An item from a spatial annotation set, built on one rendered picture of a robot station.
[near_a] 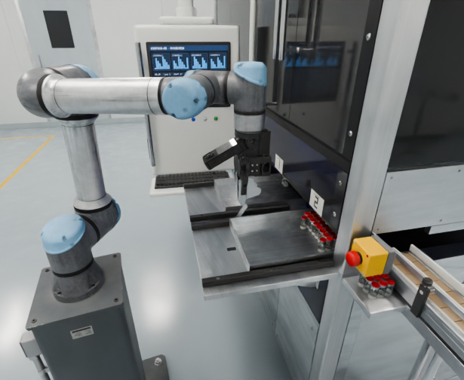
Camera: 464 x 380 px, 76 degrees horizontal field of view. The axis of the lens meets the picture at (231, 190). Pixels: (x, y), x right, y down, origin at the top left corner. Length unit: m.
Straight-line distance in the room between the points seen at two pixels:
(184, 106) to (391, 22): 0.44
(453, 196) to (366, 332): 0.54
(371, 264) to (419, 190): 0.24
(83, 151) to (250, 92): 0.51
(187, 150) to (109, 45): 4.66
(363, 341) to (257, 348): 0.72
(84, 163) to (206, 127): 0.84
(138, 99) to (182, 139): 1.04
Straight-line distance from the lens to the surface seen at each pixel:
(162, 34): 1.60
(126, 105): 0.67
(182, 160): 1.71
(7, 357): 2.15
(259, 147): 0.76
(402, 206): 0.92
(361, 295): 0.92
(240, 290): 0.87
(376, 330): 1.26
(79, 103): 0.73
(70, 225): 0.98
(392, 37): 0.74
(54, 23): 6.33
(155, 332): 1.94
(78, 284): 1.04
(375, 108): 0.76
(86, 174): 0.99
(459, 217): 1.10
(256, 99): 0.70
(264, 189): 1.37
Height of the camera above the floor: 1.50
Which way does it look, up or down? 27 degrees down
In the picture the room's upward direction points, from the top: straight up
